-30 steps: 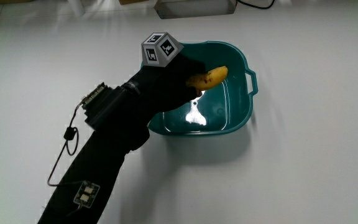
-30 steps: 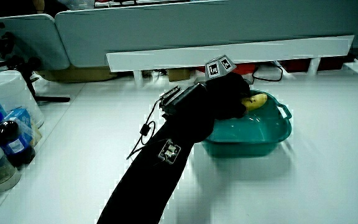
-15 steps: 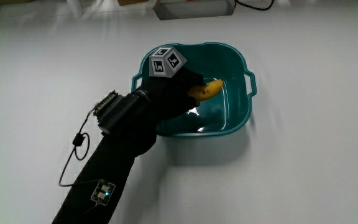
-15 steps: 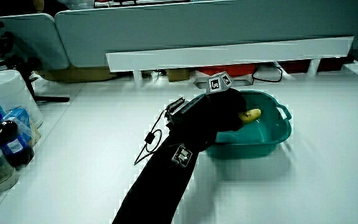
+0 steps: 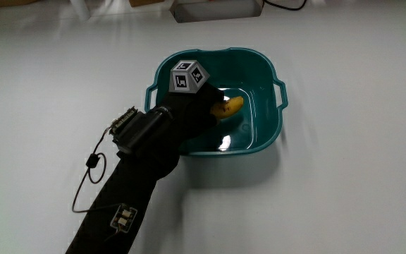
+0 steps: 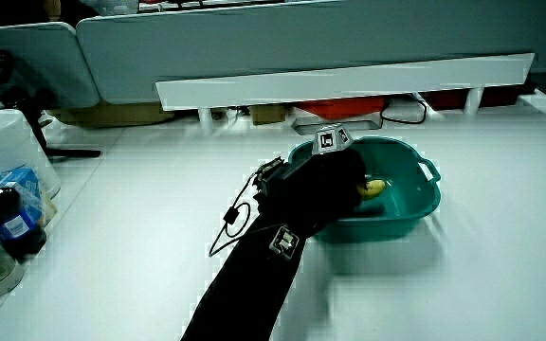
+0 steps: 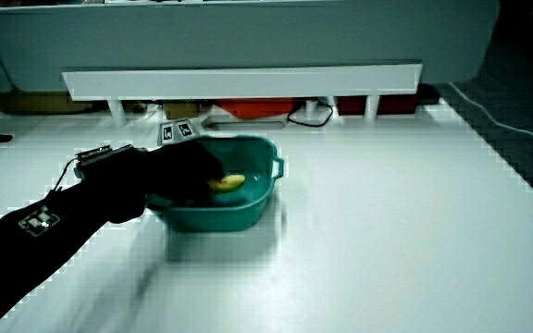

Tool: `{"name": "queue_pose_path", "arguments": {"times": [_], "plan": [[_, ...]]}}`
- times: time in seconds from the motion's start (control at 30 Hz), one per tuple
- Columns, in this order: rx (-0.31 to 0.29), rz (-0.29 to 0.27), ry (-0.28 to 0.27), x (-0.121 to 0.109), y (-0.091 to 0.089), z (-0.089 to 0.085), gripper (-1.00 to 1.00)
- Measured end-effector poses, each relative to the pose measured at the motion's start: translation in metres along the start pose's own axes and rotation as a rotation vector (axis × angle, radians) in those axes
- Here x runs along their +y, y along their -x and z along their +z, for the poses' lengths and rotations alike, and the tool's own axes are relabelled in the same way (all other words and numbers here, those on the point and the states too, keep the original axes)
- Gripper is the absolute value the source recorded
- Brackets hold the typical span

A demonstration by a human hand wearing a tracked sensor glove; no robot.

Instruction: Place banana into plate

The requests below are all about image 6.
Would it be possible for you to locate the person's right hand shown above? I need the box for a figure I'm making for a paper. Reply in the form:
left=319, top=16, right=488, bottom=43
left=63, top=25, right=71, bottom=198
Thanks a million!
left=252, top=123, right=368, bottom=234

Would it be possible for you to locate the yellow banana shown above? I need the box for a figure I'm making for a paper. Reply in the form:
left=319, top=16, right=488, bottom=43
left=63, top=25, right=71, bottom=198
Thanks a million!
left=355, top=178, right=388, bottom=201

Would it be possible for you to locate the small cardboard box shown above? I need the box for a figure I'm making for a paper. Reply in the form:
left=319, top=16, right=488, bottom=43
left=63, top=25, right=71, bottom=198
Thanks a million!
left=247, top=104, right=289, bottom=127

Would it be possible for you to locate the green plastic basin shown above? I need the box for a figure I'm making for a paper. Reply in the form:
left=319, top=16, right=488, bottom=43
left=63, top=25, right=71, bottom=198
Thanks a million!
left=287, top=135, right=443, bottom=243

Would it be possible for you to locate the white desk shelf riser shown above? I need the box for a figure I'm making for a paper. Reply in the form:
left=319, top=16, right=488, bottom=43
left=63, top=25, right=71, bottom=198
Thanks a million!
left=155, top=52, right=537, bottom=135

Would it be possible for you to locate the large grey partition panel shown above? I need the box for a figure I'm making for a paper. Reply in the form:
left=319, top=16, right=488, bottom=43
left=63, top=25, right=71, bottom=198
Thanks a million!
left=75, top=0, right=546, bottom=106

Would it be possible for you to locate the dark red box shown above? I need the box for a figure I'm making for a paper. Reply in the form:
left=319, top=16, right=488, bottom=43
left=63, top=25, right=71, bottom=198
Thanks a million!
left=420, top=83, right=538, bottom=112

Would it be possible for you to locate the large cardboard box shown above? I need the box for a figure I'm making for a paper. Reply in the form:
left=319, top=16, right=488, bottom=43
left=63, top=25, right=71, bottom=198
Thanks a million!
left=48, top=100, right=175, bottom=130

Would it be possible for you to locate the blue snack packet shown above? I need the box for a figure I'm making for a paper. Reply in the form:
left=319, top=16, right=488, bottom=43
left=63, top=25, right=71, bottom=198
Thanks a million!
left=0, top=166, right=46, bottom=224

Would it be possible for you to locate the small grey partition panel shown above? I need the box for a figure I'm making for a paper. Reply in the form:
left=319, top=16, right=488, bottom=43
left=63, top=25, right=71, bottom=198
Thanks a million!
left=0, top=21, right=101, bottom=112

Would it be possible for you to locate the dark soda bottle blue cap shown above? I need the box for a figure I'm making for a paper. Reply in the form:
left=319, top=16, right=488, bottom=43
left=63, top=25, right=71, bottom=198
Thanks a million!
left=0, top=171, right=48, bottom=261

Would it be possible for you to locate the white plastic bucket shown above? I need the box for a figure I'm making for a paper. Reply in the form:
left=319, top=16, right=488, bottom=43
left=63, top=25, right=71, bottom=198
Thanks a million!
left=0, top=109, right=63, bottom=200

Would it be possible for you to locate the black glove cable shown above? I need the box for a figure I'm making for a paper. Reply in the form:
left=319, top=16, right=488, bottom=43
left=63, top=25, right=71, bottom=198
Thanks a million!
left=207, top=170, right=261, bottom=259

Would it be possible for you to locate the black camera tripod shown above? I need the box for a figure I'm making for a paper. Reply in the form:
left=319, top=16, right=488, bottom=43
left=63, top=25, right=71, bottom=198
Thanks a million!
left=0, top=33, right=102, bottom=160

